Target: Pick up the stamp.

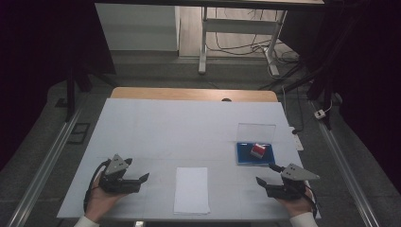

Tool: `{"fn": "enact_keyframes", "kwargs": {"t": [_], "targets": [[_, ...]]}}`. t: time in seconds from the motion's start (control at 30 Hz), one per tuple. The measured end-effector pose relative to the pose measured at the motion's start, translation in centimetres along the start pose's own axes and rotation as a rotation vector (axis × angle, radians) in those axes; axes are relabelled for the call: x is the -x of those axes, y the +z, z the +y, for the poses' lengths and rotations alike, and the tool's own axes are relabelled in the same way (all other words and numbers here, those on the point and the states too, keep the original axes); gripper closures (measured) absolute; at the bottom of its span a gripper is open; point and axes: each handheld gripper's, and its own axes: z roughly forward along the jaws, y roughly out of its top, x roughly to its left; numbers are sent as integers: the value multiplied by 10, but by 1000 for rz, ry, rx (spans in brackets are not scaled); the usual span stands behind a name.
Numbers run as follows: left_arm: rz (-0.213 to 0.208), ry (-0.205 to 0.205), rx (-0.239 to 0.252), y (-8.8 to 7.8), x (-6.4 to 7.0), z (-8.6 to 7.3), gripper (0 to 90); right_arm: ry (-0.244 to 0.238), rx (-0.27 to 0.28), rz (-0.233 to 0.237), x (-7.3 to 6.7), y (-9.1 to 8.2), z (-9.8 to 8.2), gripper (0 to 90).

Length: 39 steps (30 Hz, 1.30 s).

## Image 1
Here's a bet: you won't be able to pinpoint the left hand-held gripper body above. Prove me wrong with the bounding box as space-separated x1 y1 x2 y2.
98 153 141 194

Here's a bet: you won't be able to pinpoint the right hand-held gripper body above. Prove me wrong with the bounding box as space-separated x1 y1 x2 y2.
265 163 321 201

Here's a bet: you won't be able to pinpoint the red and white stamp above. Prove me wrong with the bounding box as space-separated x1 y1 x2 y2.
250 143 267 159

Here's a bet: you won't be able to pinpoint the blue ink pad box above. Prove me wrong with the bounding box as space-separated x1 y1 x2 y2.
235 122 277 166

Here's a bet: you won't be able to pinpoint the person's right hand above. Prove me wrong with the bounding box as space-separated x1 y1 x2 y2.
277 191 315 218

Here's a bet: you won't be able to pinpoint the person's left hand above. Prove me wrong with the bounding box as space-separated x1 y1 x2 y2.
84 174 128 222

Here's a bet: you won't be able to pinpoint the white paper stack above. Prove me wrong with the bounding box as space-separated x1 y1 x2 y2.
172 166 211 216

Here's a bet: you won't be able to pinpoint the black metal stand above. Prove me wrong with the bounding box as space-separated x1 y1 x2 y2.
55 67 78 123

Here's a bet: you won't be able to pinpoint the wooden table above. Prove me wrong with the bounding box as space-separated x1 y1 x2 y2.
110 86 279 103

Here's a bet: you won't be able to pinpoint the white cabinet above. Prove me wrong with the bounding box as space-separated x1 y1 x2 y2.
95 3 181 52

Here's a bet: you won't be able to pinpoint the dark curtain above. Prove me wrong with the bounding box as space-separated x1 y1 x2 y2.
278 0 401 193
0 0 117 171

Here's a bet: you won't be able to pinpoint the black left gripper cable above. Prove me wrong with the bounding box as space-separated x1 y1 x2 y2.
82 159 112 213

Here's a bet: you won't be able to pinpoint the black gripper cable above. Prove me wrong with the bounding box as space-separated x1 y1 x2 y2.
303 184 318 219
82 159 112 213

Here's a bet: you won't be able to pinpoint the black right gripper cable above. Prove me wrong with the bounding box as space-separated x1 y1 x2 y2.
303 184 318 219

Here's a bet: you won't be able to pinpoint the metal floor rail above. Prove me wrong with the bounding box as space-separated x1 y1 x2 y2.
310 100 381 227
7 107 83 227

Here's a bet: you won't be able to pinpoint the black floor cables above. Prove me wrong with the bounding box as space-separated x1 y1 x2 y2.
206 8 305 91

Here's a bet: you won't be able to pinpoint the white metal desk frame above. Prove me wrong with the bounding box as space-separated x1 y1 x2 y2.
198 6 288 77

